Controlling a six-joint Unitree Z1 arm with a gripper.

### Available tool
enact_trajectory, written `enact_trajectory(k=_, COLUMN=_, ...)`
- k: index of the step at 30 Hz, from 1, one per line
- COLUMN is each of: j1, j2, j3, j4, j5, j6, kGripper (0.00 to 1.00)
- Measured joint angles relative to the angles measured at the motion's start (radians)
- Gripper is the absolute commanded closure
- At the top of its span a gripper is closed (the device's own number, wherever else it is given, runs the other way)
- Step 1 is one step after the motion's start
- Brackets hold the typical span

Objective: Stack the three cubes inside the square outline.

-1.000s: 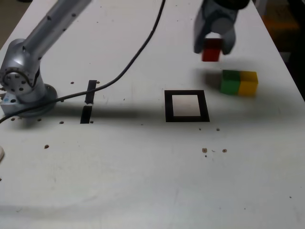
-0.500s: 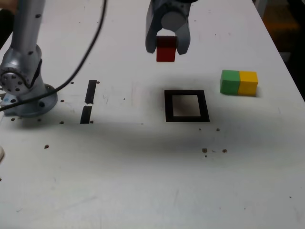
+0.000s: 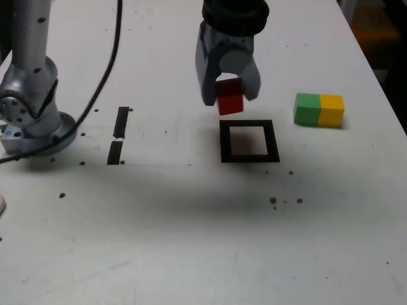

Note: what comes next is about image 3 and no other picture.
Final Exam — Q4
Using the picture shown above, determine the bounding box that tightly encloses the green cube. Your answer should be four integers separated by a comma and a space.
293, 92, 321, 126

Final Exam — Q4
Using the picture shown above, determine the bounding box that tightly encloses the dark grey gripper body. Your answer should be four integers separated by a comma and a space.
215, 30, 256, 60

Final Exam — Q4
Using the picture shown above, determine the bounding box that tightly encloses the black tape square outline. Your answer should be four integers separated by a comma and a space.
219, 119, 280, 164

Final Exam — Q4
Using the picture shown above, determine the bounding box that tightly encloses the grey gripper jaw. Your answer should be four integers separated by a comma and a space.
195, 24, 224, 108
219, 50, 263, 102

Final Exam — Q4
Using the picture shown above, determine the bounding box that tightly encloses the yellow cube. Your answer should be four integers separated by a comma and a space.
317, 94, 345, 129

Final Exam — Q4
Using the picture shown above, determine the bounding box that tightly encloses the black cable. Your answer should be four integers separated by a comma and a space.
0, 0, 123, 165

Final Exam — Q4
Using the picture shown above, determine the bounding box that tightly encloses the black tape strip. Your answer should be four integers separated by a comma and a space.
106, 106, 130, 165

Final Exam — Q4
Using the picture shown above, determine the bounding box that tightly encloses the red cube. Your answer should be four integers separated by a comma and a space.
215, 78, 245, 116

